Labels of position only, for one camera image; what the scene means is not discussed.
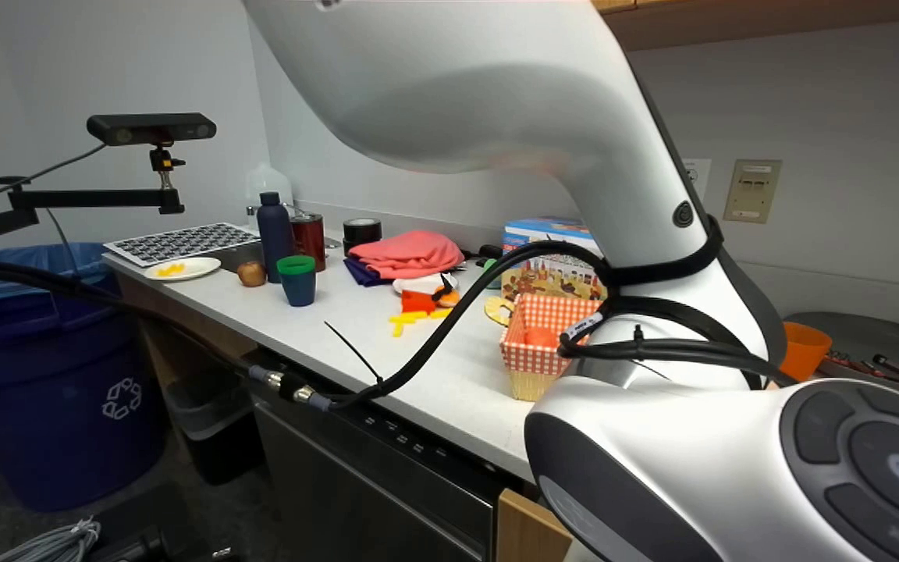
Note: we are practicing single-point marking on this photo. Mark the blue toy food box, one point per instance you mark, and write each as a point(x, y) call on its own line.
point(553, 278)

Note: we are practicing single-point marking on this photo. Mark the red cup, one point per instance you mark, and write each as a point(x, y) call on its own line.
point(309, 243)

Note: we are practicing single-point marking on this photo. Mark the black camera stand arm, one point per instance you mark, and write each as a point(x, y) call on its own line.
point(75, 197)

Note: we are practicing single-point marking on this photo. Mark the beige switch plate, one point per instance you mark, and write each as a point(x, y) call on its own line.
point(752, 193)

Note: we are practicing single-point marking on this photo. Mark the wooden upper cabinet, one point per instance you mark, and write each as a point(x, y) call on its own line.
point(781, 17)

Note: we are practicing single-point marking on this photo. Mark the small brown toy food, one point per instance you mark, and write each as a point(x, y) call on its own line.
point(250, 273)

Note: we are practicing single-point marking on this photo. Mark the wooden lower cabinet frame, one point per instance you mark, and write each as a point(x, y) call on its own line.
point(184, 329)

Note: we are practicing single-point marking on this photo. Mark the black red tool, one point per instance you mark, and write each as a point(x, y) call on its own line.
point(874, 366)

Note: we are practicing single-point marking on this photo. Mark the dark blue bottle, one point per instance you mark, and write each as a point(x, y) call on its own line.
point(276, 237)

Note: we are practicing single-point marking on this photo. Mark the orange yellow toy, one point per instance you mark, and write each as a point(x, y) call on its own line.
point(420, 305)

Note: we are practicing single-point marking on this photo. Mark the black bar camera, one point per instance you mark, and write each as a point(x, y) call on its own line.
point(154, 129)

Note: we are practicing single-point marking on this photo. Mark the pale yellow round dish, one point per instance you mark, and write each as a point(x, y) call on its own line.
point(499, 313)

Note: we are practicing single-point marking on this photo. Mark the orange cup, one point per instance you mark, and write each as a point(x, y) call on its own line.
point(810, 349)

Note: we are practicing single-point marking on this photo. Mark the black cup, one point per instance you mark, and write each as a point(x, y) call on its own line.
point(364, 236)

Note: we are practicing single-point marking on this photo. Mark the black flat object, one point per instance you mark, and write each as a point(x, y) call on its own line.
point(485, 255)

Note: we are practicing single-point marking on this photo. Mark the grey grid tray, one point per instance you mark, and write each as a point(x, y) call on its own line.
point(184, 244)

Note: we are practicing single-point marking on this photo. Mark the dark blue cloth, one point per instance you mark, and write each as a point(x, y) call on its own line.
point(360, 275)

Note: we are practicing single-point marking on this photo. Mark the blue cup green rim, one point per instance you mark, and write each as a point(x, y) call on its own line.
point(297, 283)

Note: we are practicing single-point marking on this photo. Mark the orange toy ball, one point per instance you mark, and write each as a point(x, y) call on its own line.
point(449, 302)

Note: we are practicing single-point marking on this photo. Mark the pink cloth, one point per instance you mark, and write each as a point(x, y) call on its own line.
point(407, 255)

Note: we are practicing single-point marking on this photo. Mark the yellow toy fry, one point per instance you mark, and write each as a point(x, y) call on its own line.
point(413, 321)

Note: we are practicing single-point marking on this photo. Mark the small white plate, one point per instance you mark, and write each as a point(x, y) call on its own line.
point(194, 270)

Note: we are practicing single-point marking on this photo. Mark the yellow toy food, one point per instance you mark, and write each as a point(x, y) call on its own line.
point(171, 270)

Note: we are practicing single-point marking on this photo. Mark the small black trash bin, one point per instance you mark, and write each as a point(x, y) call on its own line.
point(217, 432)

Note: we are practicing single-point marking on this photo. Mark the black dishwasher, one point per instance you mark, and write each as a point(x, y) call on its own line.
point(366, 502)

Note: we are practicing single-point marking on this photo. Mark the blue recycling bin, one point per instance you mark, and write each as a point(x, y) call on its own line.
point(49, 415)

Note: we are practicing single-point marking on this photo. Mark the checkered lined basket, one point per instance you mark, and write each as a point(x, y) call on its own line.
point(538, 349)

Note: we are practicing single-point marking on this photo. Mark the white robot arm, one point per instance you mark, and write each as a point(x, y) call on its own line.
point(469, 94)

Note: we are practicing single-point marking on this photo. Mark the dark round tray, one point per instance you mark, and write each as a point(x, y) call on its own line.
point(889, 338)

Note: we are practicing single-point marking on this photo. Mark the orange toy food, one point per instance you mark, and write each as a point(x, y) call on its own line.
point(540, 338)

